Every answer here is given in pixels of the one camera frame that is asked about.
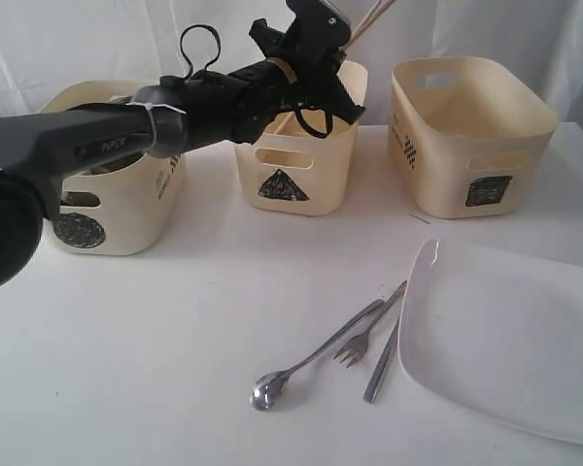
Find cream bin with triangle mark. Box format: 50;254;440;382
232;60;369;217

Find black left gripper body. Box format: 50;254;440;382
237;18;350;117

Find white backdrop curtain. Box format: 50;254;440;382
0;1;583;128

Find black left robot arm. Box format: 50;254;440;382
0;14;363;286

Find cream bin with square mark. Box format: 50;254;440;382
388;56;559;219

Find cream bin with circle mark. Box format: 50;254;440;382
42;80;186;256

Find steel mug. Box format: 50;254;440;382
60;191;101;208

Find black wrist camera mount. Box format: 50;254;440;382
286;0;352;50

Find wooden chopstick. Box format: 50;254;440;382
271;0;390;137
343;0;396;50

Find steel fork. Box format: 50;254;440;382
333;281;407;368

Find steel spoon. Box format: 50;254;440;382
250;299;384;412

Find steel knife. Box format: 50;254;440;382
363;316;401;404

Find white rectangular plate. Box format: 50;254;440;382
398;239;583;445

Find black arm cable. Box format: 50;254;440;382
180;24;223;79

